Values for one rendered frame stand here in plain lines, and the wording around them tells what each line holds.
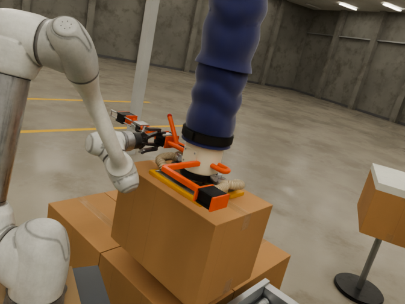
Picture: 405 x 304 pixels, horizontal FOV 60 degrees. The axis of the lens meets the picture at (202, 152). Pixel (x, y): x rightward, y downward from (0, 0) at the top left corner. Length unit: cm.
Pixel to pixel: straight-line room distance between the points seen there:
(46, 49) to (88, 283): 85
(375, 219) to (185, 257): 171
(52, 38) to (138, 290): 119
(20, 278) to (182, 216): 61
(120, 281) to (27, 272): 83
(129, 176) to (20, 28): 64
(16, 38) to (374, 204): 241
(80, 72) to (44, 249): 50
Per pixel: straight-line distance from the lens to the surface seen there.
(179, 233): 145
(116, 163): 134
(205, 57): 139
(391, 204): 279
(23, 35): 107
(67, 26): 101
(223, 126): 142
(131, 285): 181
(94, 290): 143
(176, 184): 150
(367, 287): 348
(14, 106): 111
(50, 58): 105
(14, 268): 113
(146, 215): 158
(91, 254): 205
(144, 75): 477
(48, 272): 111
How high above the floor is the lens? 167
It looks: 17 degrees down
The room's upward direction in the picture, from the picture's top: 13 degrees clockwise
